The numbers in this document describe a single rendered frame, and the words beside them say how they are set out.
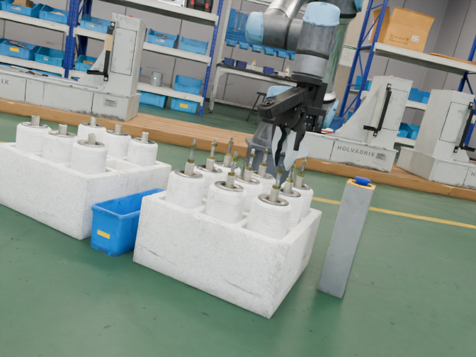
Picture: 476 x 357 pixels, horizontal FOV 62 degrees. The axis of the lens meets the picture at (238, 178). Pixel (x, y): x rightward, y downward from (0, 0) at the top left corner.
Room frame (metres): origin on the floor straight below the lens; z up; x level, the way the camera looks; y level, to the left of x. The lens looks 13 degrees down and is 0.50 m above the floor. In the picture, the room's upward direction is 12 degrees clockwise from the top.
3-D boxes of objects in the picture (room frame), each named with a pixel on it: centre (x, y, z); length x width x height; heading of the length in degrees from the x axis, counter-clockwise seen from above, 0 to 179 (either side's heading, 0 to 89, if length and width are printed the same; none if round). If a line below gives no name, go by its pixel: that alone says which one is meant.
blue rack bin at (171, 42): (5.68, 1.40, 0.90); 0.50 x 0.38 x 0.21; 6
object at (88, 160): (1.11, 0.43, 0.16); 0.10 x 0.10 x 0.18
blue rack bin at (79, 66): (5.57, 2.27, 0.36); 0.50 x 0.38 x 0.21; 8
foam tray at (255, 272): (1.07, -0.02, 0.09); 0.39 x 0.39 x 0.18; 69
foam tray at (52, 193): (1.26, 0.49, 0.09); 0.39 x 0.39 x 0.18; 67
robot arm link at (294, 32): (1.03, -0.11, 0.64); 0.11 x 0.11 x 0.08; 78
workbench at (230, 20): (6.65, 0.01, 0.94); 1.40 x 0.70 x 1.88; 98
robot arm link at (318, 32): (0.93, -0.11, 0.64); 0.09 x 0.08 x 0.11; 168
